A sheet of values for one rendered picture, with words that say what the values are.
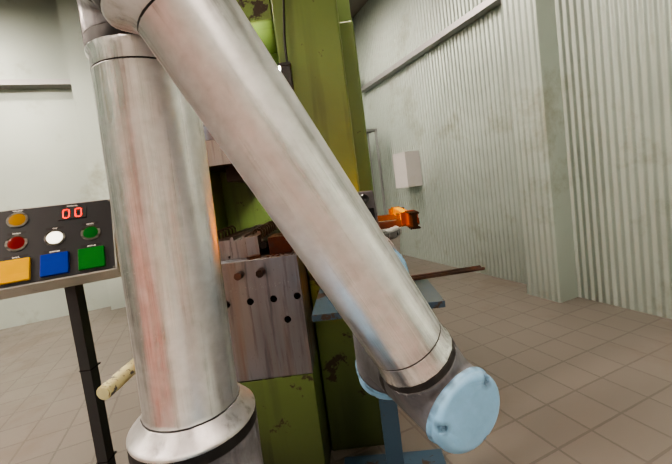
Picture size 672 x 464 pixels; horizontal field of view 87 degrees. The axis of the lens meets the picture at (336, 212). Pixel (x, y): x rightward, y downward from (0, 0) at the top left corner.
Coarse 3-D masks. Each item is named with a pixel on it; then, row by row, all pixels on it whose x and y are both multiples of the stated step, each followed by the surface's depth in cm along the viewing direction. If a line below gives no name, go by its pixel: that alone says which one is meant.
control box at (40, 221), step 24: (0, 216) 115; (48, 216) 119; (72, 216) 121; (96, 216) 124; (0, 240) 112; (72, 240) 118; (96, 240) 120; (72, 264) 114; (0, 288) 105; (24, 288) 109; (48, 288) 114
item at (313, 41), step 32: (288, 0) 139; (320, 0) 139; (288, 32) 140; (320, 32) 140; (320, 64) 141; (320, 96) 142; (320, 128) 143; (352, 160) 144; (320, 352) 150; (352, 352) 150; (352, 384) 151; (352, 416) 152; (352, 448) 153
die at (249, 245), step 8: (240, 232) 146; (248, 232) 141; (224, 240) 133; (232, 240) 132; (240, 240) 132; (248, 240) 132; (256, 240) 132; (224, 248) 132; (232, 248) 132; (240, 248) 132; (248, 248) 132; (256, 248) 132; (224, 256) 133; (232, 256) 132; (240, 256) 132
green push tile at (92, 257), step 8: (88, 248) 117; (96, 248) 118; (104, 248) 119; (80, 256) 115; (88, 256) 116; (96, 256) 117; (104, 256) 118; (80, 264) 114; (88, 264) 115; (96, 264) 116; (104, 264) 116
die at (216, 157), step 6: (210, 144) 129; (216, 144) 129; (210, 150) 130; (216, 150) 130; (210, 156) 130; (216, 156) 130; (222, 156) 130; (210, 162) 130; (216, 162) 130; (222, 162) 130; (228, 162) 130; (210, 168) 138; (216, 168) 141; (222, 168) 144
